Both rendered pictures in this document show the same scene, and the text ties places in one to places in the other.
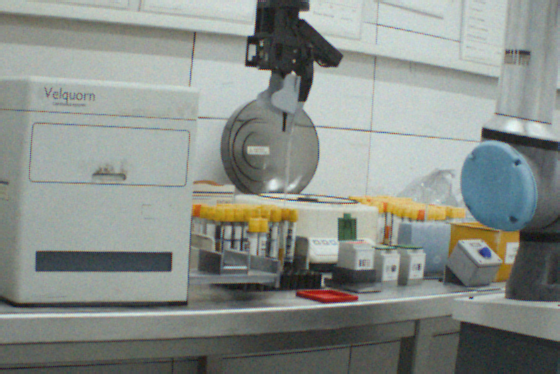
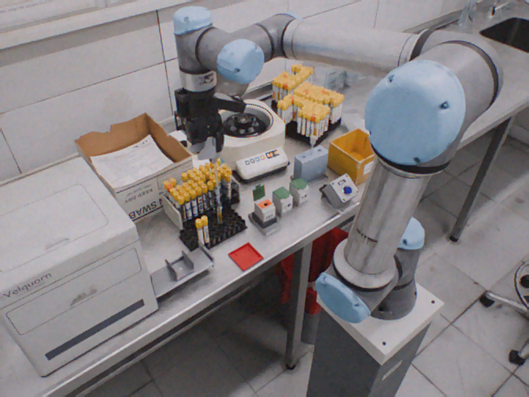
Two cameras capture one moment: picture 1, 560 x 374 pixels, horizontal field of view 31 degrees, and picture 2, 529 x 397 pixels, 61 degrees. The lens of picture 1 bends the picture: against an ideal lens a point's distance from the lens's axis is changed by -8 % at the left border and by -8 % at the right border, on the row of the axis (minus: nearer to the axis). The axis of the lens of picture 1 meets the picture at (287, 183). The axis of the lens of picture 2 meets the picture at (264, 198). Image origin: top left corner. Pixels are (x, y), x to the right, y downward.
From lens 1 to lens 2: 1.11 m
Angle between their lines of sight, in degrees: 40
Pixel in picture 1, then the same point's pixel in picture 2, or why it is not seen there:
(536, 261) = not seen: hidden behind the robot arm
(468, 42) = not seen: outside the picture
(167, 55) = (139, 28)
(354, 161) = not seen: hidden behind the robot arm
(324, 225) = (251, 150)
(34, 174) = (23, 330)
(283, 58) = (200, 136)
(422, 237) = (308, 165)
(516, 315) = (354, 332)
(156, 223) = (127, 294)
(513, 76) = (360, 249)
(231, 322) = (186, 315)
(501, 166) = (344, 302)
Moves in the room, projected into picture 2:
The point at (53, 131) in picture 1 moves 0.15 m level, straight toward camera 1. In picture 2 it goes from (26, 306) to (9, 387)
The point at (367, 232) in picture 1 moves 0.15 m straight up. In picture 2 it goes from (278, 144) to (279, 104)
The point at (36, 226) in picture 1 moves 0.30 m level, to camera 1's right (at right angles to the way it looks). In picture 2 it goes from (38, 346) to (190, 350)
